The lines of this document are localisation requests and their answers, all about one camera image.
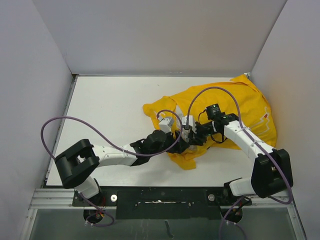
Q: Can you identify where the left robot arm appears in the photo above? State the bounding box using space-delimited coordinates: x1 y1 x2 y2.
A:
54 130 190 206

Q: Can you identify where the purple cable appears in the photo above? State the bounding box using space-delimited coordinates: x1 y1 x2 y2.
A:
184 86 294 240
40 109 183 228

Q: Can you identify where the white pillow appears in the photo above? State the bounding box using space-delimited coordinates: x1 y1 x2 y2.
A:
174 105 196 150

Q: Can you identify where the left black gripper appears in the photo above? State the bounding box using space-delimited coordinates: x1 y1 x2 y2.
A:
149 128 188 157

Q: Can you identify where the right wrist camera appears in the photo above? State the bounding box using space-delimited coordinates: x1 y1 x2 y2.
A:
182 115 197 135

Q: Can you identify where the aluminium frame rail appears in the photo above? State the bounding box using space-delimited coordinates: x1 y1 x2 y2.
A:
22 75 306 240

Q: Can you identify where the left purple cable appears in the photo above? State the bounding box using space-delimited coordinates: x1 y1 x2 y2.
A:
40 109 183 228

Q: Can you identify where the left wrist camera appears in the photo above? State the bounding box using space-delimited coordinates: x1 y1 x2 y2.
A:
157 116 175 134

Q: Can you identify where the yellow printed pillowcase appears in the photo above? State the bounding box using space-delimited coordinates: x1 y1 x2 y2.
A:
142 74 278 171

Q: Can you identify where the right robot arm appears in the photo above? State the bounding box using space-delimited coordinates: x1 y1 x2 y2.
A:
188 104 293 205

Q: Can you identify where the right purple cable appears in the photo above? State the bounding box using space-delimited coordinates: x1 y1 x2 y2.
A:
184 86 294 240

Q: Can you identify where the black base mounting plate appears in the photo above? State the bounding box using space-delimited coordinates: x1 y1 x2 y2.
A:
71 186 253 221

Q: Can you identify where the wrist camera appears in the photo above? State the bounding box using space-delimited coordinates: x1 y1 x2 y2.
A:
182 115 197 135
157 116 175 134

